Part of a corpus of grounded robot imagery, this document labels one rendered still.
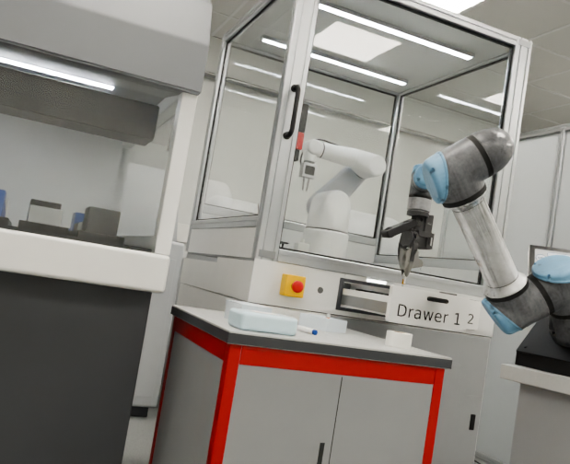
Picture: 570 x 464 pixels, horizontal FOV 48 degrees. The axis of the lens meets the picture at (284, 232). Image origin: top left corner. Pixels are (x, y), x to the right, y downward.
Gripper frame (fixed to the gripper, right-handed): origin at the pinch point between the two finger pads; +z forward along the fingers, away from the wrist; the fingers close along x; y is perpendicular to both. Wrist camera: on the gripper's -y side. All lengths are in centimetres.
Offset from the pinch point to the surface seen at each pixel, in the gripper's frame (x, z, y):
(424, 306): -10.8, 9.6, 2.1
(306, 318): 3.4, 19.0, -29.9
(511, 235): 141, -42, 165
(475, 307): 22, 7, 48
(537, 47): 176, -183, 195
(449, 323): -10.7, 13.7, 12.5
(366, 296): 6.5, 9.7, -8.2
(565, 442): -50, 38, 23
